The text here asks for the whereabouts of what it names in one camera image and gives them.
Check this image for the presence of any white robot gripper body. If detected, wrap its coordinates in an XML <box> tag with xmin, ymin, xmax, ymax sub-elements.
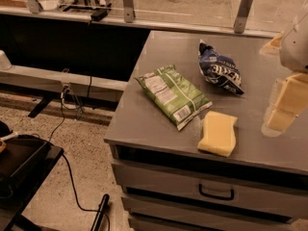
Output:
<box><xmin>280</xmin><ymin>4</ymin><xmax>308</xmax><ymax>72</ymax></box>

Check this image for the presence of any black floor cable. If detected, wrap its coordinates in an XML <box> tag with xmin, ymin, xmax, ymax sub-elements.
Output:
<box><xmin>47</xmin><ymin>93</ymin><xmax>111</xmax><ymax>231</ymax></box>

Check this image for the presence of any black drawer handle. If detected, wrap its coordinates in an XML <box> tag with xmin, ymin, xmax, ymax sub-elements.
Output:
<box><xmin>198</xmin><ymin>184</ymin><xmax>235</xmax><ymax>201</ymax></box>

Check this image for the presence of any black cart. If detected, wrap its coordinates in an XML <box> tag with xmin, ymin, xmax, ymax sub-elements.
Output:
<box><xmin>0</xmin><ymin>136</ymin><xmax>64</xmax><ymax>231</ymax></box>

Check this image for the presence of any grey drawer cabinet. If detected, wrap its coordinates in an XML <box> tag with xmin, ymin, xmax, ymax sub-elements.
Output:
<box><xmin>105</xmin><ymin>31</ymin><xmax>308</xmax><ymax>231</ymax></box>

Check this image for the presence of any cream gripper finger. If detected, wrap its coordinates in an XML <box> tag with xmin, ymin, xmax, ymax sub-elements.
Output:
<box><xmin>260</xmin><ymin>32</ymin><xmax>284</xmax><ymax>56</ymax></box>
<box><xmin>265</xmin><ymin>72</ymin><xmax>308</xmax><ymax>132</ymax></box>

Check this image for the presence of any black power adapter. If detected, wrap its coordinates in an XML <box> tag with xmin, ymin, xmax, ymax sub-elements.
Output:
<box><xmin>90</xmin><ymin>9</ymin><xmax>108</xmax><ymax>21</ymax></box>

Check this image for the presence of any blue chip bag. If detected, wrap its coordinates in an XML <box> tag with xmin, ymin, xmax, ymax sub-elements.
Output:
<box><xmin>198</xmin><ymin>40</ymin><xmax>244</xmax><ymax>95</ymax></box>

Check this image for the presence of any yellow sponge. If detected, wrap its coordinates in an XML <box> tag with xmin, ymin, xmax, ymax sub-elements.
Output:
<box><xmin>197</xmin><ymin>111</ymin><xmax>238</xmax><ymax>157</ymax></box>

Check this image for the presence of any grey bench rail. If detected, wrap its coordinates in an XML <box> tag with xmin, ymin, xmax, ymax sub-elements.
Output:
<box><xmin>0</xmin><ymin>65</ymin><xmax>127</xmax><ymax>102</ymax></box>

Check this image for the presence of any green chip bag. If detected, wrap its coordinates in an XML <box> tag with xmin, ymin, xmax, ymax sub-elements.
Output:
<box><xmin>136</xmin><ymin>64</ymin><xmax>213</xmax><ymax>130</ymax></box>

